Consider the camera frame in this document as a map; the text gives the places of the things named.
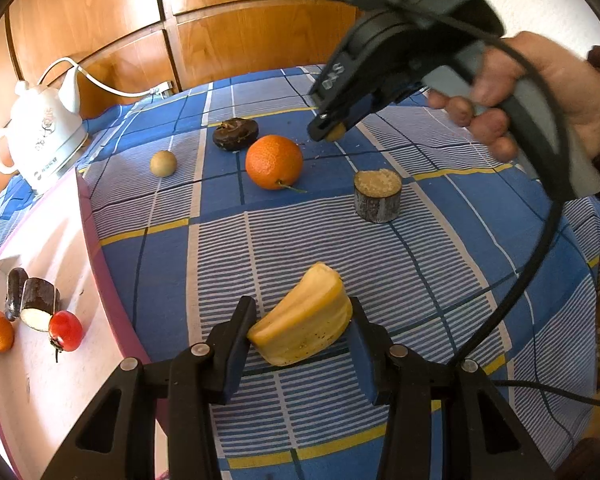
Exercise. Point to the small tan longan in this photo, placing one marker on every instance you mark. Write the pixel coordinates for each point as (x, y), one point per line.
(336, 133)
(163, 163)

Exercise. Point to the white power plug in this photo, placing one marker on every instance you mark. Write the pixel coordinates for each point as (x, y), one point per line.
(164, 87)

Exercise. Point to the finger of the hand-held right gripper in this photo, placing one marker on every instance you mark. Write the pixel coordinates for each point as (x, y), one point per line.
(322, 120)
(380, 102)

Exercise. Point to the blue plaid tablecloth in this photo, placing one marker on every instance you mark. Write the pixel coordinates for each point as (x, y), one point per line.
(290, 240)

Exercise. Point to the person's right hand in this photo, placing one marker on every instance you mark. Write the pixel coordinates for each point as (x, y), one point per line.
(570, 70)

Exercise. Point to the short sugarcane cylinder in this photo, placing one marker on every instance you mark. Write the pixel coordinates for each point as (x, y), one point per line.
(377, 200)

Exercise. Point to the wooden wardrobe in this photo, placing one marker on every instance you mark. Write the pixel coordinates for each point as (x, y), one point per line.
(105, 5)

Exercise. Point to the dark brown mangosteen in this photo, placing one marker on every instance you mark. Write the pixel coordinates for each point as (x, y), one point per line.
(235, 134)

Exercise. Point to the pink-edged white cardboard box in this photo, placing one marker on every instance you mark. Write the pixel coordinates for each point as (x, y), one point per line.
(40, 240)

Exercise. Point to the white floral electric kettle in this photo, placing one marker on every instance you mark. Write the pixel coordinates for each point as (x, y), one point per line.
(40, 130)

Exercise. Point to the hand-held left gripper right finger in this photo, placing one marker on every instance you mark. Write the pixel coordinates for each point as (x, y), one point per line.
(367, 365)

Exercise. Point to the dark purple sugarcane piece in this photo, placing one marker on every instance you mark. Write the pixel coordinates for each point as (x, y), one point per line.
(15, 287)
(39, 300)

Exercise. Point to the yellow fruit wedge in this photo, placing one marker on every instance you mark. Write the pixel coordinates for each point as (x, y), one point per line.
(305, 320)

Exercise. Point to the red tomato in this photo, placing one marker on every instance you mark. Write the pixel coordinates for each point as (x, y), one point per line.
(65, 330)

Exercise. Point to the large orange with stem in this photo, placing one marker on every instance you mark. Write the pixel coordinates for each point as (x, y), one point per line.
(274, 161)

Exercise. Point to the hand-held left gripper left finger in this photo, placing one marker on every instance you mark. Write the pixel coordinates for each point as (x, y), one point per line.
(232, 355)

